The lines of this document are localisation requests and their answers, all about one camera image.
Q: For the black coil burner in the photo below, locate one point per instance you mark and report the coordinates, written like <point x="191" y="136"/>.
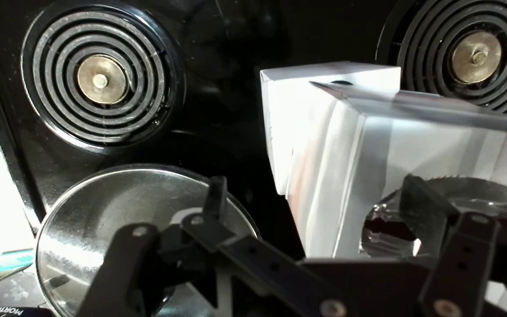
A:
<point x="101" y="79"/>
<point x="476" y="55"/>

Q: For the white tissue box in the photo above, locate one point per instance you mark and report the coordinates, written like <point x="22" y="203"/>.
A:
<point x="300" y="106"/>

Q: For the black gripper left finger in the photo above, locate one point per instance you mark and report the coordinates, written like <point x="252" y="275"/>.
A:
<point x="136" y="269"/>

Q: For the black electric stove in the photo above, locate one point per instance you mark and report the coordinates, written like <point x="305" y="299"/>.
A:
<point x="224" y="88"/>

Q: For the silver metal pan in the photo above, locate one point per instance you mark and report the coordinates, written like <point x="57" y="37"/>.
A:
<point x="101" y="204"/>

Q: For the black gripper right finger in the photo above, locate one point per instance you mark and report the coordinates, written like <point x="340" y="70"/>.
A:
<point x="471" y="264"/>

